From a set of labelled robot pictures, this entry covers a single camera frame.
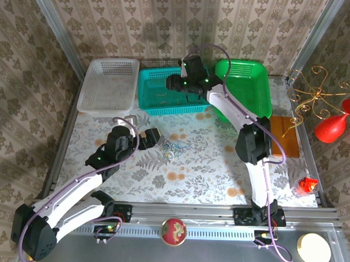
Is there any thin blue cable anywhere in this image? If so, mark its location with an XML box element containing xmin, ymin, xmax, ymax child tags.
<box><xmin>173</xmin><ymin>141</ymin><xmax>194</xmax><ymax>155</ymax></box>

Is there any floral patterned table cover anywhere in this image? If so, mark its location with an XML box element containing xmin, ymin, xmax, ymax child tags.
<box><xmin>56</xmin><ymin>69</ymin><xmax>324</xmax><ymax>209</ymax></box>

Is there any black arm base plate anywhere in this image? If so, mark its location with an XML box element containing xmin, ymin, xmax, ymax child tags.
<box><xmin>233</xmin><ymin>207</ymin><xmax>287</xmax><ymax>228</ymax></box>
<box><xmin>102</xmin><ymin>202</ymin><xmax>133</xmax><ymax>224</ymax></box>

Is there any green perforated plastic basket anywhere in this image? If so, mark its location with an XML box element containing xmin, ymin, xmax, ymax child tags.
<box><xmin>212</xmin><ymin>57</ymin><xmax>275</xmax><ymax>125</ymax></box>

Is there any thin grey cable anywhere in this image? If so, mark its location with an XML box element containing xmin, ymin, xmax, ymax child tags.
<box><xmin>158</xmin><ymin>138</ymin><xmax>172</xmax><ymax>152</ymax></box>

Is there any slotted metal cable duct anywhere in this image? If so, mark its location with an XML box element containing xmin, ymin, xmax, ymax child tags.
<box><xmin>70</xmin><ymin>221</ymin><xmax>259</xmax><ymax>241</ymax></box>

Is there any red goblet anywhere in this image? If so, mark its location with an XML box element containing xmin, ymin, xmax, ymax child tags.
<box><xmin>314</xmin><ymin>98</ymin><xmax>350</xmax><ymax>145</ymax></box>

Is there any gold wire ornament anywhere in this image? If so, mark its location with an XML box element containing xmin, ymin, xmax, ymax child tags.
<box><xmin>280</xmin><ymin>65</ymin><xmax>350</xmax><ymax>141</ymax></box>

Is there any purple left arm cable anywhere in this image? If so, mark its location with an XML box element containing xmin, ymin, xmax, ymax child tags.
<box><xmin>17</xmin><ymin>113</ymin><xmax>141</xmax><ymax>262</ymax></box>

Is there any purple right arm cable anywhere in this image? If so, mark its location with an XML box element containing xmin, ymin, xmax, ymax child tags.
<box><xmin>178</xmin><ymin>43</ymin><xmax>302</xmax><ymax>262</ymax></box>

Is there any aluminium table side rail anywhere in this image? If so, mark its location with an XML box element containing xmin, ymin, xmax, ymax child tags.
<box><xmin>281</xmin><ymin>77</ymin><xmax>330</xmax><ymax>206</ymax></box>
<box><xmin>41</xmin><ymin>73</ymin><xmax>87</xmax><ymax>199</ymax></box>

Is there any small black controller box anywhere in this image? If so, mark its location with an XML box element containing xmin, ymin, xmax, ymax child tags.
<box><xmin>92</xmin><ymin>223</ymin><xmax>121</xmax><ymax>241</ymax></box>
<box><xmin>253</xmin><ymin>230</ymin><xmax>278</xmax><ymax>246</ymax></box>

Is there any red ball with gold pattern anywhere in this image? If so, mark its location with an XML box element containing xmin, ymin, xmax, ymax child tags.
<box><xmin>160</xmin><ymin>217</ymin><xmax>188</xmax><ymax>247</ymax></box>

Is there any small red toy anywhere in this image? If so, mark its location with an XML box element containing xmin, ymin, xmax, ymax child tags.
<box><xmin>290</xmin><ymin>168</ymin><xmax>320</xmax><ymax>199</ymax></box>

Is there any cream round disc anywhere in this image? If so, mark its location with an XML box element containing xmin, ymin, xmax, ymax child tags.
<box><xmin>297</xmin><ymin>233</ymin><xmax>332</xmax><ymax>262</ymax></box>

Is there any white perforated plastic basket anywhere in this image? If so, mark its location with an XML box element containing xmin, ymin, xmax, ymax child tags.
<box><xmin>76</xmin><ymin>56</ymin><xmax>140</xmax><ymax>119</ymax></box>

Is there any silver metal shelf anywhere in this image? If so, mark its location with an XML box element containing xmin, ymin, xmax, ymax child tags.
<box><xmin>14</xmin><ymin>211</ymin><xmax>347</xmax><ymax>262</ymax></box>

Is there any aluminium mounting rail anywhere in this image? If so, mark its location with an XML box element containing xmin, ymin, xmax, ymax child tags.
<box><xmin>114</xmin><ymin>200</ymin><xmax>340</xmax><ymax>229</ymax></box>

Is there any brown wooden board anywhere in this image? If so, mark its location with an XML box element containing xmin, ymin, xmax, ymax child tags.
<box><xmin>268</xmin><ymin>115</ymin><xmax>302</xmax><ymax>159</ymax></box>

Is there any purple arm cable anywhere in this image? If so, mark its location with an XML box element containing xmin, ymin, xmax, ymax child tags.
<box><xmin>17</xmin><ymin>113</ymin><xmax>141</xmax><ymax>262</ymax></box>
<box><xmin>178</xmin><ymin>43</ymin><xmax>302</xmax><ymax>262</ymax></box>

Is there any teal perforated plastic basket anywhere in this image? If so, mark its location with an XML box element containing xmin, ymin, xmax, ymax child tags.
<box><xmin>136</xmin><ymin>65</ymin><xmax>215</xmax><ymax>118</ymax></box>

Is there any aluminium frame post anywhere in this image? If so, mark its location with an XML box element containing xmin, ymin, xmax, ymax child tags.
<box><xmin>25</xmin><ymin>0</ymin><xmax>89</xmax><ymax>80</ymax></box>
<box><xmin>291</xmin><ymin>0</ymin><xmax>346</xmax><ymax>78</ymax></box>

